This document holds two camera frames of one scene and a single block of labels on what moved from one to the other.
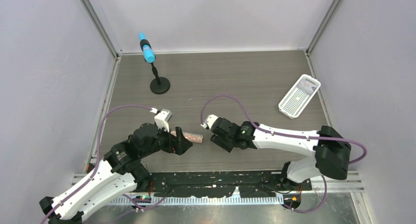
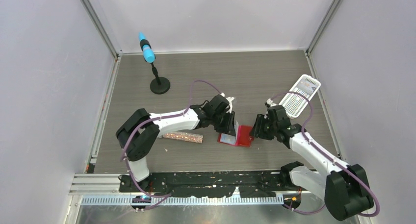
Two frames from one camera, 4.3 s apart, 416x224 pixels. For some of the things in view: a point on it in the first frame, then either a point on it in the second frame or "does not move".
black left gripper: [178, 144] to [229, 128]
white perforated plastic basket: [299, 95] does not move
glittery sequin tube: [194, 137] does not move
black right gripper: [220, 141] to [258, 127]
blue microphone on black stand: [158, 85] does not move
